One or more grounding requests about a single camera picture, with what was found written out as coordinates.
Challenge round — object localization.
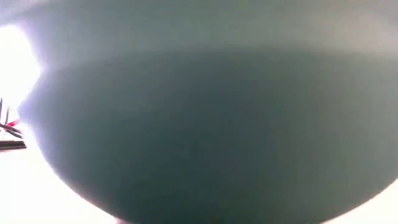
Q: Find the teal large bowl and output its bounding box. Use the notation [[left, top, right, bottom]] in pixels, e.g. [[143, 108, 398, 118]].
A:
[[17, 0, 398, 224]]

